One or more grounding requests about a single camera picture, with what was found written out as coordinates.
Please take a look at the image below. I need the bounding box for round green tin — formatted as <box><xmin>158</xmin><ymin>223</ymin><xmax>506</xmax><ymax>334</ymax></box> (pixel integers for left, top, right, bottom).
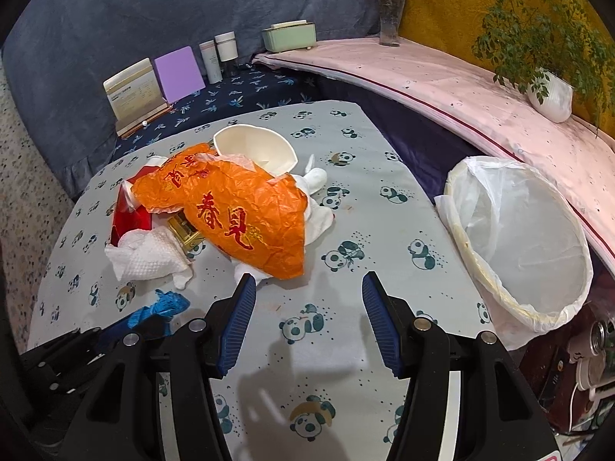
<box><xmin>262</xmin><ymin>19</ymin><xmax>317</xmax><ymax>53</ymax></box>

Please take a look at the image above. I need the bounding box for pink cloth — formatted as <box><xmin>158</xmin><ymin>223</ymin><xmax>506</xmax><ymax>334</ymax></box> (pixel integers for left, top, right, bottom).
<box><xmin>252</xmin><ymin>38</ymin><xmax>615</xmax><ymax>270</ymax></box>

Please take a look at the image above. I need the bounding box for panda print tablecloth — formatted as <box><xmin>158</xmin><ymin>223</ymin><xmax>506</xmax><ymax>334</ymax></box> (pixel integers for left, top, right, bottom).
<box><xmin>26</xmin><ymin>100</ymin><xmax>498</xmax><ymax>461</ymax></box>

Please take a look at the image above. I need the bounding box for blue-grey blanket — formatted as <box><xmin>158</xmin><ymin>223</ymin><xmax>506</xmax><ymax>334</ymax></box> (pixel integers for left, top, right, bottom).
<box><xmin>2</xmin><ymin>0</ymin><xmax>409</xmax><ymax>193</ymax></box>

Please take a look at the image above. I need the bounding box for dark purple cloth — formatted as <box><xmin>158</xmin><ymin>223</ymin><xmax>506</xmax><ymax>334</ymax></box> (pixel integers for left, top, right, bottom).
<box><xmin>312</xmin><ymin>77</ymin><xmax>481</xmax><ymax>197</ymax></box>

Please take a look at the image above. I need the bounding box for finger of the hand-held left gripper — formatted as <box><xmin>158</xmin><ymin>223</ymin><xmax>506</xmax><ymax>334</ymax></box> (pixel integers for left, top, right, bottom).
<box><xmin>20</xmin><ymin>319</ymin><xmax>147</xmax><ymax>375</ymax></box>
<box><xmin>48</xmin><ymin>316</ymin><xmax>171</xmax><ymax>397</ymax></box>

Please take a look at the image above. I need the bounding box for speckled floral cloth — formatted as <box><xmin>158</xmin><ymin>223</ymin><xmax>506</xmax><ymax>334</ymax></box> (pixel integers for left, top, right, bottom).
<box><xmin>0</xmin><ymin>58</ymin><xmax>73</xmax><ymax>347</ymax></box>

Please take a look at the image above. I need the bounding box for green plant in white pot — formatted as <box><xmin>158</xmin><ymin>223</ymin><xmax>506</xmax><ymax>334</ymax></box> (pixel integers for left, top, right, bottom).
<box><xmin>442</xmin><ymin>0</ymin><xmax>611</xmax><ymax>123</ymax></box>

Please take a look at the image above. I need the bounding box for glass vase with red flowers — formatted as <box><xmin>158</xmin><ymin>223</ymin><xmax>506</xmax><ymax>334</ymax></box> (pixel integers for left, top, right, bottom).
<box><xmin>359</xmin><ymin>0</ymin><xmax>416</xmax><ymax>48</ymax></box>

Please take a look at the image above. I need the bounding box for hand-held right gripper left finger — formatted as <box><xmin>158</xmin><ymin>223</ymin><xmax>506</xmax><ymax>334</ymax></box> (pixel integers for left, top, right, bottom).
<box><xmin>62</xmin><ymin>273</ymin><xmax>257</xmax><ymax>461</ymax></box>

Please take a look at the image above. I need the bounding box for orange plastic bag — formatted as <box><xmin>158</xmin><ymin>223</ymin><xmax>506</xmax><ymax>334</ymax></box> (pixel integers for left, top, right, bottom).
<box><xmin>131</xmin><ymin>143</ymin><xmax>308</xmax><ymax>280</ymax></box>

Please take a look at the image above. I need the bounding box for white crumpled tissue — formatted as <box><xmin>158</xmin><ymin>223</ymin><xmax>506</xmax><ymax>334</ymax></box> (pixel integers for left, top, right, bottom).
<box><xmin>293</xmin><ymin>154</ymin><xmax>334</xmax><ymax>245</ymax></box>

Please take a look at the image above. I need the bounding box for purple card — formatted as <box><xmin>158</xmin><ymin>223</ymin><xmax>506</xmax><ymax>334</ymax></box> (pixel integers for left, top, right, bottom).
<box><xmin>154</xmin><ymin>46</ymin><xmax>205</xmax><ymax>105</ymax></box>

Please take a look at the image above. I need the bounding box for yellow cloth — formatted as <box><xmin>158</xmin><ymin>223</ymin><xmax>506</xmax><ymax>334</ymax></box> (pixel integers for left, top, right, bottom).
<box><xmin>401</xmin><ymin>0</ymin><xmax>615</xmax><ymax>128</ymax></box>

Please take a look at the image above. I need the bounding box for red paper cup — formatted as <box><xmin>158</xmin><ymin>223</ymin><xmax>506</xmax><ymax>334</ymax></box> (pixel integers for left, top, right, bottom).
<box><xmin>110</xmin><ymin>177</ymin><xmax>155</xmax><ymax>245</ymax></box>

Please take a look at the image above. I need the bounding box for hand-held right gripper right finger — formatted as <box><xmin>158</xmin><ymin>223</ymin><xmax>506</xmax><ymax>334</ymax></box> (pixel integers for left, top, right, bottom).
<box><xmin>362</xmin><ymin>271</ymin><xmax>553</xmax><ymax>461</ymax></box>

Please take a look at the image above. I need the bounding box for navy printed cloth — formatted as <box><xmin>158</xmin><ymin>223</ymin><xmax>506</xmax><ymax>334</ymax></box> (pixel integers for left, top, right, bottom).
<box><xmin>113</xmin><ymin>65</ymin><xmax>318</xmax><ymax>161</ymax></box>

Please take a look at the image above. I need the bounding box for blue wrapper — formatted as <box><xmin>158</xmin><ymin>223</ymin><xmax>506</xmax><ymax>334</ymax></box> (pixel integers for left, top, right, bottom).
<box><xmin>126</xmin><ymin>289</ymin><xmax>191</xmax><ymax>339</ymax></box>

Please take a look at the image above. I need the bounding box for white power strip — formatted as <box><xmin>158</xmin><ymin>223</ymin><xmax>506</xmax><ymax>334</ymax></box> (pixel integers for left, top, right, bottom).
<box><xmin>574</xmin><ymin>353</ymin><xmax>615</xmax><ymax>401</ymax></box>

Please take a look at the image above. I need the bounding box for crushed white paper bowl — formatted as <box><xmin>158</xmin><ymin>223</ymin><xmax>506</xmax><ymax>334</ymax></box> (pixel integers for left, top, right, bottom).
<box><xmin>213</xmin><ymin>125</ymin><xmax>299</xmax><ymax>176</ymax></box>

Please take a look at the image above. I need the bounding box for small gold box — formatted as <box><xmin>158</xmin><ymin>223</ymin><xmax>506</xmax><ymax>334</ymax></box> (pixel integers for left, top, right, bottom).
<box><xmin>167</xmin><ymin>214</ymin><xmax>205</xmax><ymax>256</ymax></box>

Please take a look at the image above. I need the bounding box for white paper towel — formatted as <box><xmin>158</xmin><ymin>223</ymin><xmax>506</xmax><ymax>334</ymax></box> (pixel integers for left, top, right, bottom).
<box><xmin>105</xmin><ymin>226</ymin><xmax>194</xmax><ymax>290</ymax></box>

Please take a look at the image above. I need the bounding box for white tube bottle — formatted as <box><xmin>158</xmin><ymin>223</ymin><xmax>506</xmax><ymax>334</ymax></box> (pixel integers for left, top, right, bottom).
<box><xmin>199</xmin><ymin>41</ymin><xmax>223</xmax><ymax>82</ymax></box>

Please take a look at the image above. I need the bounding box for open beige box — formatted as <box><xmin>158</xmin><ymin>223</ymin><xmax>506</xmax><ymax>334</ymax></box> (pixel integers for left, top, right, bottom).
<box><xmin>102</xmin><ymin>58</ymin><xmax>174</xmax><ymax>138</ymax></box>

